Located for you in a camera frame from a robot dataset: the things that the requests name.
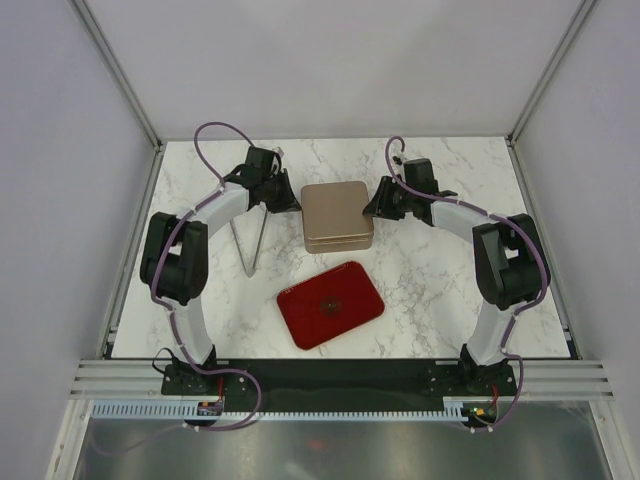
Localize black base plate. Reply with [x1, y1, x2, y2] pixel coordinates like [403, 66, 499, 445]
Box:
[161, 359, 517, 410]

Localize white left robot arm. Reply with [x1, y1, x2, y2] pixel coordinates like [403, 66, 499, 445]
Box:
[139, 146, 301, 394]

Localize gold square tin box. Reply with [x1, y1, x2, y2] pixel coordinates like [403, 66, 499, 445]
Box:
[304, 232, 374, 254]

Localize left aluminium frame post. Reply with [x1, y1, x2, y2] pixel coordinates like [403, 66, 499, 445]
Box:
[68, 0, 163, 152]

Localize white slotted cable duct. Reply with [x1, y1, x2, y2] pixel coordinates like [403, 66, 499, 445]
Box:
[90, 398, 467, 422]

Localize red rectangular tray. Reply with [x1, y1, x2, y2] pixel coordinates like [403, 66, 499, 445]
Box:
[276, 261, 385, 350]

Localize metal tongs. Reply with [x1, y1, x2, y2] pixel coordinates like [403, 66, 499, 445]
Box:
[230, 207, 270, 278]

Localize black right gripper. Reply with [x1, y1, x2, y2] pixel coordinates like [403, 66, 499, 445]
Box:
[363, 176, 415, 222]

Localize gold tin lid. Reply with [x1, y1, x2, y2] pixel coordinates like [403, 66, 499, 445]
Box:
[301, 181, 374, 244]

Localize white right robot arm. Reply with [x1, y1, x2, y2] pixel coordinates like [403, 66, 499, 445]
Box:
[276, 158, 550, 395]

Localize aluminium frame post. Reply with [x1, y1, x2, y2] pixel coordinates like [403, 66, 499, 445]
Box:
[68, 0, 163, 152]
[505, 0, 599, 149]

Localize right aluminium frame post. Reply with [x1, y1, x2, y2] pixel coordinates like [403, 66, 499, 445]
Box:
[505, 0, 599, 149]

